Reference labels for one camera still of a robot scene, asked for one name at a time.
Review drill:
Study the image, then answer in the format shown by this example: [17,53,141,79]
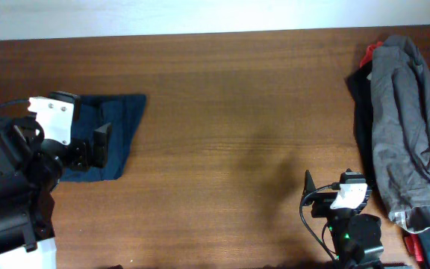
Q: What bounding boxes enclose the navy blue shorts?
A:
[60,94,147,183]

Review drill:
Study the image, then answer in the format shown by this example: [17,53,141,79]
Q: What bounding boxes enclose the black garment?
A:
[345,61,376,187]

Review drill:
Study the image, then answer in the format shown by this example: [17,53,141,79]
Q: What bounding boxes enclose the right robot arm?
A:
[299,169,408,269]

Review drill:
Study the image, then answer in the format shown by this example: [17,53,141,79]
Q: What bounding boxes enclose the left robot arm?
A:
[0,117,112,268]

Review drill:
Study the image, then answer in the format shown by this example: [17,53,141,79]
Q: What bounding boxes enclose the right camera cable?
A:
[299,182,341,262]

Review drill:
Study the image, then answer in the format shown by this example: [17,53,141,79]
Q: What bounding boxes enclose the red garment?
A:
[359,41,383,67]

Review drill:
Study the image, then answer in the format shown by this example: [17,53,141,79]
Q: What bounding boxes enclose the grey garment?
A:
[370,35,430,234]

